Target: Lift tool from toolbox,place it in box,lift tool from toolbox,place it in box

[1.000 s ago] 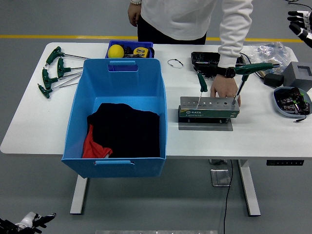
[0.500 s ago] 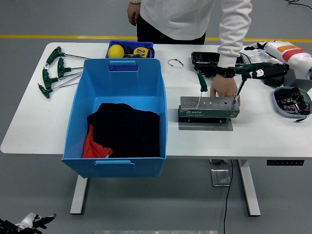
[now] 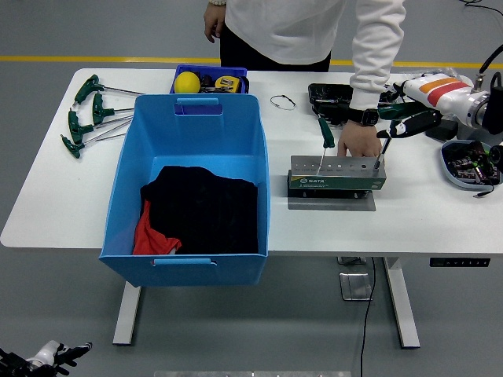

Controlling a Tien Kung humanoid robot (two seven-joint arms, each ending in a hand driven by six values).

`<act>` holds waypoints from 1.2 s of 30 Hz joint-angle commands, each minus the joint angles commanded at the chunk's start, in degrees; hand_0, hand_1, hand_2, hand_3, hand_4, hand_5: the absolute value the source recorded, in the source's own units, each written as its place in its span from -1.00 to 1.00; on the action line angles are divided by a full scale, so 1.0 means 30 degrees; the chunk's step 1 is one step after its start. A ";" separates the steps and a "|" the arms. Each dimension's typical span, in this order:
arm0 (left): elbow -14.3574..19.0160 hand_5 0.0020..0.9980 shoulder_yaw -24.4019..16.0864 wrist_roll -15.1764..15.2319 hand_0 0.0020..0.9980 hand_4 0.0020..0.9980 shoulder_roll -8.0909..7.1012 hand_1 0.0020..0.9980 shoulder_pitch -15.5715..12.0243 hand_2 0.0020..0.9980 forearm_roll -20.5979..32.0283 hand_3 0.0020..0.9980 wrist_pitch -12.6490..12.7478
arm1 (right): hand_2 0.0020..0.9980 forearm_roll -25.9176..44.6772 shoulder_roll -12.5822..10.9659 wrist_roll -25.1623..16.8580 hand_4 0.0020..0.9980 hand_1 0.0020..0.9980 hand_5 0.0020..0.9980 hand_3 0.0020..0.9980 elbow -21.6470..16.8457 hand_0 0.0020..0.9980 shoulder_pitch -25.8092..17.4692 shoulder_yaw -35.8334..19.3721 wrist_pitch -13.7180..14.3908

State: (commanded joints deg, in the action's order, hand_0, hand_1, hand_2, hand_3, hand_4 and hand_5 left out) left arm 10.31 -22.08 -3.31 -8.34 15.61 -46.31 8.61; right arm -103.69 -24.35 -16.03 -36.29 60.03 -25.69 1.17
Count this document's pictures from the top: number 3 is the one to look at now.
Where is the black table control panel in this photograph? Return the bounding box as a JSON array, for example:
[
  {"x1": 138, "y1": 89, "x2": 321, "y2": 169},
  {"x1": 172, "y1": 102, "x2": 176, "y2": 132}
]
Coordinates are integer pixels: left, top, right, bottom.
[{"x1": 428, "y1": 257, "x2": 491, "y2": 268}]

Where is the person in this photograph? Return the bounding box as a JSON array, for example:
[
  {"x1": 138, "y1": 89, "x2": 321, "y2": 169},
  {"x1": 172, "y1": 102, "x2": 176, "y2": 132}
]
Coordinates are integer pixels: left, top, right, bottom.
[{"x1": 203, "y1": 0, "x2": 408, "y2": 115}]

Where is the small green T-handle hex key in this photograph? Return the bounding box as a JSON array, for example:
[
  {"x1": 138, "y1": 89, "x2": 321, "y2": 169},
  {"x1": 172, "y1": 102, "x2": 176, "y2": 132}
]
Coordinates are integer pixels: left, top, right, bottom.
[{"x1": 314, "y1": 115, "x2": 336, "y2": 174}]

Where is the person's right hand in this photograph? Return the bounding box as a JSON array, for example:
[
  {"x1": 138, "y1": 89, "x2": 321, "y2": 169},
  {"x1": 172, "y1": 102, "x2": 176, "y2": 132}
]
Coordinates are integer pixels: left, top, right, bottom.
[{"x1": 203, "y1": 2, "x2": 228, "y2": 44}]

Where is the large green T-handle hex key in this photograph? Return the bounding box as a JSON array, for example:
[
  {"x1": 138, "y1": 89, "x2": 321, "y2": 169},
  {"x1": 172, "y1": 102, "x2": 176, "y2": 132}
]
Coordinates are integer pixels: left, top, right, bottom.
[{"x1": 373, "y1": 101, "x2": 424, "y2": 170}]

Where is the light blue bowl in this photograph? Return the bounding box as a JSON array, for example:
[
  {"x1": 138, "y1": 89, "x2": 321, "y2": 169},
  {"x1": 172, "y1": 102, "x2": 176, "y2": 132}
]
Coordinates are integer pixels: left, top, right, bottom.
[{"x1": 439, "y1": 140, "x2": 503, "y2": 192}]

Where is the thin wire loop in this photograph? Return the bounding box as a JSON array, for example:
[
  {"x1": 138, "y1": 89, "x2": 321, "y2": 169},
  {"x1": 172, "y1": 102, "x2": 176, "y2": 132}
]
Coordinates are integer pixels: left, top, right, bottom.
[{"x1": 270, "y1": 94, "x2": 297, "y2": 112}]

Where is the person's left hand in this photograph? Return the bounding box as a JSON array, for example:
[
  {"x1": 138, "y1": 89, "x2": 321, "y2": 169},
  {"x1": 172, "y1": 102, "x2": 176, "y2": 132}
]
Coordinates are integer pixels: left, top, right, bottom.
[{"x1": 336, "y1": 119, "x2": 383, "y2": 160}]

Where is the yellow tape measure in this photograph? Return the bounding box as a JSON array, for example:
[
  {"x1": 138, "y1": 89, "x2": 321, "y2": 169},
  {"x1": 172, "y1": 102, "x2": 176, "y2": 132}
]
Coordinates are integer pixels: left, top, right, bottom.
[{"x1": 214, "y1": 75, "x2": 241, "y2": 94}]

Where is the grey green hex key stand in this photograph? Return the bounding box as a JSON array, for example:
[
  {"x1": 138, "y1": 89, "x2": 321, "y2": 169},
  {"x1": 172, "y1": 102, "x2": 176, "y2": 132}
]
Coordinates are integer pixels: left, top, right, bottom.
[{"x1": 287, "y1": 155, "x2": 387, "y2": 212}]

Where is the black cloth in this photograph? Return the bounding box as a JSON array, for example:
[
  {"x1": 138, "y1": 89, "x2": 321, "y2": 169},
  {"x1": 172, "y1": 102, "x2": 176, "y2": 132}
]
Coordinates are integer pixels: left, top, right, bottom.
[{"x1": 140, "y1": 165, "x2": 259, "y2": 255}]

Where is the white table leg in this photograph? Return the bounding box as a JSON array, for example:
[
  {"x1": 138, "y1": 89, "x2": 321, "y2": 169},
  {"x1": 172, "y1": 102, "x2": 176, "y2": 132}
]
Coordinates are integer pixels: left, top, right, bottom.
[
  {"x1": 112, "y1": 280, "x2": 141, "y2": 347},
  {"x1": 383, "y1": 257, "x2": 421, "y2": 350}
]

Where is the dark electronic parts heap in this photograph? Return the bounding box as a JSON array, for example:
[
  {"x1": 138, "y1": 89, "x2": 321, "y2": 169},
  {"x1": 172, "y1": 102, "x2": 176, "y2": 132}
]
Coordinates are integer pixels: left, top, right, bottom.
[{"x1": 446, "y1": 141, "x2": 501, "y2": 185}]

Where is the small dark blue bin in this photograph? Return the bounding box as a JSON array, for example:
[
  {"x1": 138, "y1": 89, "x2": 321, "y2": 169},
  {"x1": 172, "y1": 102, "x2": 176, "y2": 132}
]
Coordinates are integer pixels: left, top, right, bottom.
[{"x1": 169, "y1": 64, "x2": 250, "y2": 95}]

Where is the black looped floor cable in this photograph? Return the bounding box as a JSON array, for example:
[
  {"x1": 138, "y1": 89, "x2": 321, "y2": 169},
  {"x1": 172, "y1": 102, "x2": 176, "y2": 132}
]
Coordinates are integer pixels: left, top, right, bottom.
[{"x1": 459, "y1": 0, "x2": 503, "y2": 19}]

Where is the red cloth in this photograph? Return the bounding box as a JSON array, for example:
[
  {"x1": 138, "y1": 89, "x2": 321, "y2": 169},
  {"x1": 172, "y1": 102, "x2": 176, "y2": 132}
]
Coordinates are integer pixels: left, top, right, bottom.
[{"x1": 132, "y1": 199, "x2": 183, "y2": 256}]

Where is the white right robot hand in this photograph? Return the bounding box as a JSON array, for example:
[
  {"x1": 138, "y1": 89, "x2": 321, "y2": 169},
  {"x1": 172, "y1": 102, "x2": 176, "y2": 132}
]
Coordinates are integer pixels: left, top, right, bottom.
[{"x1": 376, "y1": 72, "x2": 475, "y2": 139}]

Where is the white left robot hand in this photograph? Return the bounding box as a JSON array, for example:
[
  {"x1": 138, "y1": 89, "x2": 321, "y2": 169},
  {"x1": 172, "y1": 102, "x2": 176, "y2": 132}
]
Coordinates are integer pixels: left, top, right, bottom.
[{"x1": 33, "y1": 339, "x2": 94, "y2": 374}]

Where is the metal floor plate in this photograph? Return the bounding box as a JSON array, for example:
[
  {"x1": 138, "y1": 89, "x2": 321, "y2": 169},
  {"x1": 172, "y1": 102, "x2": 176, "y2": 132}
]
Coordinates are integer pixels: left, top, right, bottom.
[{"x1": 339, "y1": 272, "x2": 373, "y2": 302}]

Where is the black wristwatch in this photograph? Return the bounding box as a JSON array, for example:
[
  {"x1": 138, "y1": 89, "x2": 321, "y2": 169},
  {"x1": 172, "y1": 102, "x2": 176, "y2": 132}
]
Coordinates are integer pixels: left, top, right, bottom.
[{"x1": 347, "y1": 108, "x2": 380, "y2": 126}]

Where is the large light blue plastic box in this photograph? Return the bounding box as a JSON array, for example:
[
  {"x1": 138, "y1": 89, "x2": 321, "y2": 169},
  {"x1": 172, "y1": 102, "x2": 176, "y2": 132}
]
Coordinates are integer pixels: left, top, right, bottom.
[{"x1": 97, "y1": 93, "x2": 271, "y2": 287}]

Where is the yellow ball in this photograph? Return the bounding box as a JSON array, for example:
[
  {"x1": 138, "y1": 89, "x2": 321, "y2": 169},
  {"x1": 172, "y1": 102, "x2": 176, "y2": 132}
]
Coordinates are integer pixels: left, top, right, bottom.
[{"x1": 174, "y1": 71, "x2": 201, "y2": 94}]

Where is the black plastic tray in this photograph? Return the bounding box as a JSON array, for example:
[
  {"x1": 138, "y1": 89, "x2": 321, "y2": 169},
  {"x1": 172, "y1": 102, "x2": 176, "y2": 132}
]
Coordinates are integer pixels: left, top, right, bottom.
[{"x1": 307, "y1": 82, "x2": 395, "y2": 129}]

